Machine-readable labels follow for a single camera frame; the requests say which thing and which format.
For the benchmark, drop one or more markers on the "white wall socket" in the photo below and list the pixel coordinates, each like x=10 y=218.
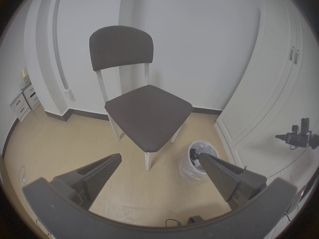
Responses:
x=69 y=94

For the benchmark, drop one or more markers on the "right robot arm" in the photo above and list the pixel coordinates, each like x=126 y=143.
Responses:
x=312 y=141

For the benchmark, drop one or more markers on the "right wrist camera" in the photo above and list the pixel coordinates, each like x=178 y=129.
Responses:
x=295 y=129

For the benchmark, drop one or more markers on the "grey and white chair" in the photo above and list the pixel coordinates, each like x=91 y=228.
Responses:
x=147 y=113

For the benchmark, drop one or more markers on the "white bedside table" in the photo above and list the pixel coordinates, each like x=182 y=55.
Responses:
x=23 y=106

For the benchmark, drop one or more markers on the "black plastic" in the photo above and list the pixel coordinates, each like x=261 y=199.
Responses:
x=194 y=154

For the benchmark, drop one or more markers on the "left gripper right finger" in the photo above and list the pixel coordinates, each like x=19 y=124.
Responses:
x=224 y=178

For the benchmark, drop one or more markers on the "grey trash bin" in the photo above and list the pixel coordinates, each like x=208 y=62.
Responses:
x=199 y=169

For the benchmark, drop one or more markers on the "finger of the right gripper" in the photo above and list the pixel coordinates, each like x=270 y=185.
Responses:
x=282 y=137

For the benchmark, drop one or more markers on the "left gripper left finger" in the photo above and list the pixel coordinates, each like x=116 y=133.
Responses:
x=97 y=175

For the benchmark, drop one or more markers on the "clear plastic bag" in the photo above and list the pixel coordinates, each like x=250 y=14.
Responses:
x=184 y=170

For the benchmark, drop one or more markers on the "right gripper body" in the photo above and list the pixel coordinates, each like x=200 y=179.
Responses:
x=294 y=139

